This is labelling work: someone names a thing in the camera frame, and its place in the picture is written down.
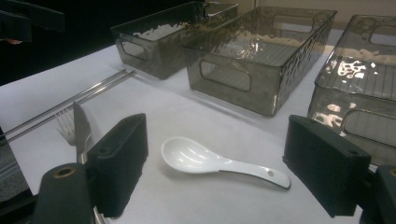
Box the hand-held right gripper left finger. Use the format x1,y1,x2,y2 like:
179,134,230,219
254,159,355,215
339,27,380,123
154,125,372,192
86,112,149,218

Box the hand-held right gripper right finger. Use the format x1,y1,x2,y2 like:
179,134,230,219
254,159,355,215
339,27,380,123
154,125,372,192
282,114,373,218

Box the smoked clear plastic bin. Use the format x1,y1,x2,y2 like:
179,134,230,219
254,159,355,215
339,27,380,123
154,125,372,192
109,0,239,80
182,5,338,118
306,14,396,167

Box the metal fork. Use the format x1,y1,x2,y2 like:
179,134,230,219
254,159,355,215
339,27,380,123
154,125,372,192
54,106,78,147

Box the metal chopstick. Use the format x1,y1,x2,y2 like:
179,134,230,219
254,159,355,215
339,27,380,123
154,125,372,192
5,71,137,144
3,68,129,137

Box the white table board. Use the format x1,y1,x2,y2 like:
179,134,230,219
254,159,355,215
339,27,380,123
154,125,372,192
0,29,396,224

